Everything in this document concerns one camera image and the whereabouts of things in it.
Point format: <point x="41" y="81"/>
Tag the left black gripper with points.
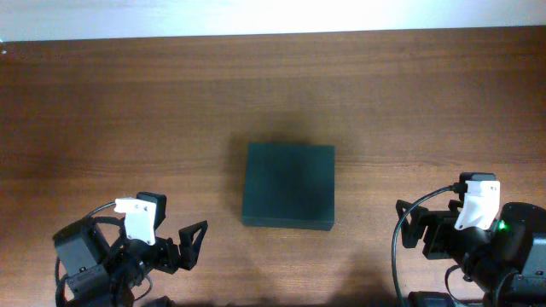
<point x="175" y="257"/>

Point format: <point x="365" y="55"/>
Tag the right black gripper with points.
<point x="438" y="223"/>

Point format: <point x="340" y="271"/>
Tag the dark green box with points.
<point x="289" y="186"/>

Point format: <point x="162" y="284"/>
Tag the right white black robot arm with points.
<point x="506" y="261"/>

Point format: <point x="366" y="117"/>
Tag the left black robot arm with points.
<point x="97" y="265"/>

